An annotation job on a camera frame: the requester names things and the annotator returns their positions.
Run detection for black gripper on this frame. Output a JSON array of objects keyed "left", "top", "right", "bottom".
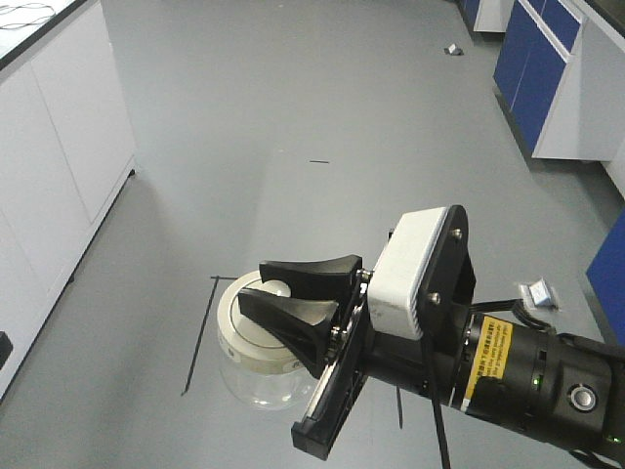
[{"left": 237, "top": 229, "right": 478, "bottom": 460}]

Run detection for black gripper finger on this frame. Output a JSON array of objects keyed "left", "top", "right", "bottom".
[{"left": 0, "top": 331, "right": 14, "bottom": 369}]

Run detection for glass jar with beige lid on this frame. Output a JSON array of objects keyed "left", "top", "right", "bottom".
[{"left": 217, "top": 271, "right": 316, "bottom": 411}]

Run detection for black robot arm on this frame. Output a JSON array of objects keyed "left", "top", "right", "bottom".
[{"left": 238, "top": 208, "right": 624, "bottom": 468}]

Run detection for white lab cabinet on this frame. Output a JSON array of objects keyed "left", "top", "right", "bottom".
[{"left": 1, "top": 1, "right": 135, "bottom": 389}]

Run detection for small debris on floor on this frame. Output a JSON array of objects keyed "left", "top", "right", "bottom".
[{"left": 443, "top": 43, "right": 464, "bottom": 56}]

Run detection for blue lab cabinets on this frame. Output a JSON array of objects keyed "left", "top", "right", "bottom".
[{"left": 456, "top": 0, "right": 625, "bottom": 162}]

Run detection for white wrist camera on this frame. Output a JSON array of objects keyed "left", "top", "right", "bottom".
[{"left": 367, "top": 205, "right": 476, "bottom": 341}]

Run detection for black camera cable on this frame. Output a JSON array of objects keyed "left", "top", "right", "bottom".
[{"left": 420, "top": 331, "right": 453, "bottom": 469}]

